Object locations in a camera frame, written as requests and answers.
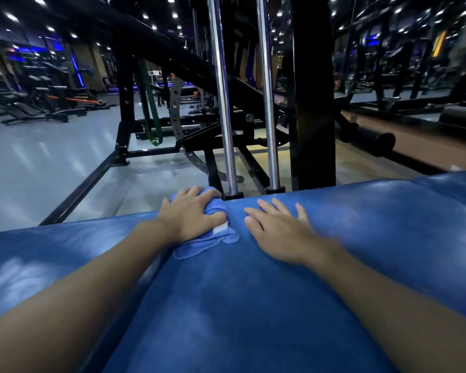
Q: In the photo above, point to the person's right hand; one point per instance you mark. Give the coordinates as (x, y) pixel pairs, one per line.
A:
(287, 236)

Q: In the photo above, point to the person's left hand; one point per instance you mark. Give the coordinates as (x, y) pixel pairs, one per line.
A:
(186, 217)

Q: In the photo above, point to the blue microfibre cloth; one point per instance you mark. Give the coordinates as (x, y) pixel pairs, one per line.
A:
(202, 246)

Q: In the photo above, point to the blue bench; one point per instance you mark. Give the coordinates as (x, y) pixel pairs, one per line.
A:
(237, 314)

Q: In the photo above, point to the person's left forearm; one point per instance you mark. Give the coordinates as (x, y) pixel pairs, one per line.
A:
(70, 299)

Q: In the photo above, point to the person's right forearm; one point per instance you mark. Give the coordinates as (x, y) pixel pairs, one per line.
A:
(404, 314)

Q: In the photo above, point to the black incline bench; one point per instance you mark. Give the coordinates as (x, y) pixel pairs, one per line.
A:
(23, 110)

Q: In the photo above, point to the grey perforated adjustment plate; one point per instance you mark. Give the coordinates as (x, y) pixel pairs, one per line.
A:
(175, 104)

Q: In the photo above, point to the green resistance band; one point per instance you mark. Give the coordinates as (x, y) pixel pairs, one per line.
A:
(151, 104)

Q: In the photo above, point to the black roller pad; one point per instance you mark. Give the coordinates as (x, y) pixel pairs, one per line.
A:
(373, 141)

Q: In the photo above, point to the chrome guide rod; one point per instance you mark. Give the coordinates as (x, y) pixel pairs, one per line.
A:
(222, 93)
(268, 93)

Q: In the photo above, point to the black machine upright column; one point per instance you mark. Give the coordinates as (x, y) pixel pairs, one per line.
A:
(312, 93)

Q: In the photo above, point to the black gym machine frame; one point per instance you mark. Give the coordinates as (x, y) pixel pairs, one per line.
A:
(126, 93)

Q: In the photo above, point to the black framed wall mirror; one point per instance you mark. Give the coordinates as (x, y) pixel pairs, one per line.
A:
(411, 54)

